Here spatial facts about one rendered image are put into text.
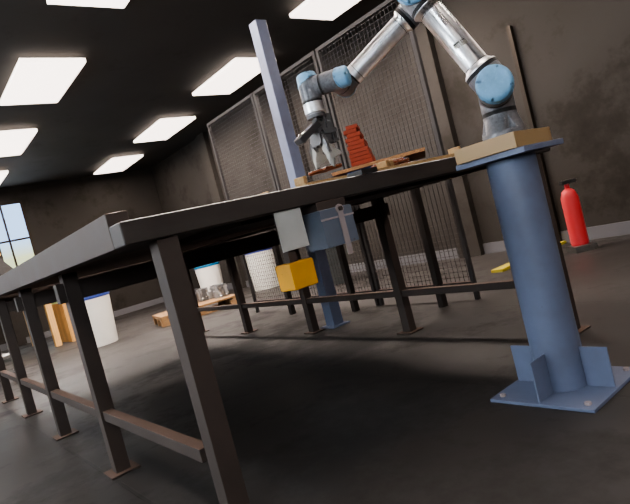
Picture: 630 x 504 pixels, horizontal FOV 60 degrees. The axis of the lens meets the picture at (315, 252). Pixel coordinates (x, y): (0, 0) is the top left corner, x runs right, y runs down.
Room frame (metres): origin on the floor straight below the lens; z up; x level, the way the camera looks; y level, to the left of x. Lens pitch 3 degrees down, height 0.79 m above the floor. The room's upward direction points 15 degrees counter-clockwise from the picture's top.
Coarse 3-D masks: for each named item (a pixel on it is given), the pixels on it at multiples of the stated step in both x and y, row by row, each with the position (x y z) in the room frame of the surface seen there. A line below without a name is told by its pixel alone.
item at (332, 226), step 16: (304, 208) 1.73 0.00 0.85; (320, 208) 1.69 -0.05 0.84; (336, 208) 1.70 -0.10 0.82; (304, 224) 1.73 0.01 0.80; (320, 224) 1.67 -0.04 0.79; (336, 224) 1.69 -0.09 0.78; (352, 224) 1.73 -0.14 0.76; (320, 240) 1.68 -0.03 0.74; (336, 240) 1.68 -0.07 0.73; (352, 240) 1.72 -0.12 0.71
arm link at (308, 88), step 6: (306, 72) 1.98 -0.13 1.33; (312, 72) 1.99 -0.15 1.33; (300, 78) 1.99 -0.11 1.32; (306, 78) 1.98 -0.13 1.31; (312, 78) 1.98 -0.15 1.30; (300, 84) 1.99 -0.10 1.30; (306, 84) 1.98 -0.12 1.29; (312, 84) 1.97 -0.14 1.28; (300, 90) 2.00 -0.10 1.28; (306, 90) 1.98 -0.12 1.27; (312, 90) 1.98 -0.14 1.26; (318, 90) 1.97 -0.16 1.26; (300, 96) 2.01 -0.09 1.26; (306, 96) 1.98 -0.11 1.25; (312, 96) 1.98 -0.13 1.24; (318, 96) 1.99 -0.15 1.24; (306, 102) 1.99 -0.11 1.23
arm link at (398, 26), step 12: (396, 12) 1.98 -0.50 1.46; (396, 24) 1.98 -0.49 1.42; (408, 24) 1.97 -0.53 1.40; (384, 36) 2.00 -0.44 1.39; (396, 36) 2.00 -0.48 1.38; (372, 48) 2.02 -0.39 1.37; (384, 48) 2.01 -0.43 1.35; (360, 60) 2.04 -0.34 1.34; (372, 60) 2.03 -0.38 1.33; (360, 72) 2.04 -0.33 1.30; (348, 96) 2.12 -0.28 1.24
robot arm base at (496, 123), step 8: (488, 112) 1.90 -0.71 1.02; (496, 112) 1.88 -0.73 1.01; (504, 112) 1.87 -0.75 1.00; (512, 112) 1.88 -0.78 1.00; (488, 120) 1.90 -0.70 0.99; (496, 120) 1.88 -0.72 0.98; (504, 120) 1.87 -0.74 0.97; (512, 120) 1.86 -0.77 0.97; (520, 120) 1.88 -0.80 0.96; (488, 128) 1.90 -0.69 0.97; (496, 128) 1.87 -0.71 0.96; (504, 128) 1.86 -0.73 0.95; (512, 128) 1.85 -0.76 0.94; (520, 128) 1.86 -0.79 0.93; (488, 136) 1.90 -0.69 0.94; (496, 136) 1.87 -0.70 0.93
